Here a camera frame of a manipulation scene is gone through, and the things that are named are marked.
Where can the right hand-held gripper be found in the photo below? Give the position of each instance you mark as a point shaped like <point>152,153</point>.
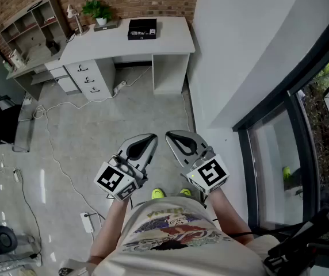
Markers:
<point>210,172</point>

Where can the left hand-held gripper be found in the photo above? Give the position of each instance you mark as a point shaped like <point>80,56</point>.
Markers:
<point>110,180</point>

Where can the black box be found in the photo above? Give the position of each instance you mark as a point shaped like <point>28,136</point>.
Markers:
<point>141,24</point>

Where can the person's left forearm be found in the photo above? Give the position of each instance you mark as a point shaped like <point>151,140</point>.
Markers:
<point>107,229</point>

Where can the person's right forearm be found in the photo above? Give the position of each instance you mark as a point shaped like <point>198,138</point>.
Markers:
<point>230,220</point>

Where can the person's right yellow shoe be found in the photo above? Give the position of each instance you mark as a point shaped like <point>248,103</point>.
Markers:
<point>185,192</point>

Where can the person's yellow shoe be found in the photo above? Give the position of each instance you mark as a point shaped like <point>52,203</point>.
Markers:
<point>158,193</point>
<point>185,192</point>

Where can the person's left yellow shoe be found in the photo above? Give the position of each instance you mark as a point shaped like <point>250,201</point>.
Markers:
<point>158,193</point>

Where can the white power strip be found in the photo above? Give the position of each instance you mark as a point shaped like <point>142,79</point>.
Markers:
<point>119,86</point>
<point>16,175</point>
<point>87,222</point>

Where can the white drawer cabinet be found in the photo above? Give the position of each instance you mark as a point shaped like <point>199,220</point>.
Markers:
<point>92,79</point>

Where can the small white drawer unit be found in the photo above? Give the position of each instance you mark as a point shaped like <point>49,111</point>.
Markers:
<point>64,82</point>

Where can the white desk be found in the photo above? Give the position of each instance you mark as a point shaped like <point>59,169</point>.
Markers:
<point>124,47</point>

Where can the white printed t-shirt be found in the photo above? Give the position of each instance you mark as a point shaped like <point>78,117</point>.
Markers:
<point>167,254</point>

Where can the silver desk lamp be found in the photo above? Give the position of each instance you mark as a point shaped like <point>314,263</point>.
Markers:
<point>81,31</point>

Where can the grey side desk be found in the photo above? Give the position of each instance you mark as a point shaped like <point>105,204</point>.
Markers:
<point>38,63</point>

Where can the black desk organizer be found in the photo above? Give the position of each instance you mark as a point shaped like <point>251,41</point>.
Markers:
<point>52,47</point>

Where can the green potted plant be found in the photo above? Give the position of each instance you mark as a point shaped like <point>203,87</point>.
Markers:
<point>97,10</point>

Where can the grey shelf unit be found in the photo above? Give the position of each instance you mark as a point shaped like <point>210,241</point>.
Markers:
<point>32,24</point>

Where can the black window frame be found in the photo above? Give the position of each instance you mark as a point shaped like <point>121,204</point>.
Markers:
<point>305,154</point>

